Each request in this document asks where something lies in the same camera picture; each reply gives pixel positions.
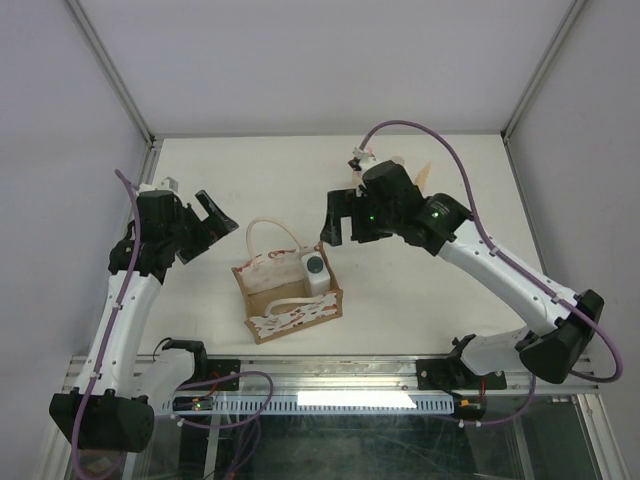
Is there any aluminium enclosure frame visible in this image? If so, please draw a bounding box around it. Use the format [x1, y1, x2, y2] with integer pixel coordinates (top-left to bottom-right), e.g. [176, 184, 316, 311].
[34, 0, 626, 480]

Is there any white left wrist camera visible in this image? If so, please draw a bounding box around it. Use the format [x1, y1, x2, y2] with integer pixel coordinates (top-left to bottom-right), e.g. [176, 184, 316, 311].
[138, 177, 179, 194]

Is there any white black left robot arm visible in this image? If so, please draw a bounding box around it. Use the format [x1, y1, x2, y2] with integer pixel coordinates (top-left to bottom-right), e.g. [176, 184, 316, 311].
[49, 187, 238, 453]

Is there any aluminium mounting rail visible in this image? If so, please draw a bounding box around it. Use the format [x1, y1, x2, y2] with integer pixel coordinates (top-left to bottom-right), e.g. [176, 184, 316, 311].
[62, 355, 600, 397]

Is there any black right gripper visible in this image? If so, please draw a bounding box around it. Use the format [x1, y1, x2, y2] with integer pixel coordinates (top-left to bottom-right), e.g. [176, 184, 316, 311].
[320, 189, 400, 247]

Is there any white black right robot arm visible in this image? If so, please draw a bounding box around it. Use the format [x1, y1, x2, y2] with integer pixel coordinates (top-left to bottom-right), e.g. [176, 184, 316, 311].
[320, 160, 604, 387]

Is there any tan cone shaped tube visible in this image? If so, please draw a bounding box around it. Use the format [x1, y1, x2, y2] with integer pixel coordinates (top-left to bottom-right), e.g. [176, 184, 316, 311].
[413, 161, 432, 194]

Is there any slotted cable duct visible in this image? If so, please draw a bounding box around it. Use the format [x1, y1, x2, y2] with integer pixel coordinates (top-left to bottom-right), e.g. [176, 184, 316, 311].
[173, 390, 454, 415]

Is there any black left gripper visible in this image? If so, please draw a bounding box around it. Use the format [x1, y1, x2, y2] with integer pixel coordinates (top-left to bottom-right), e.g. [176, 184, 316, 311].
[165, 190, 238, 262]

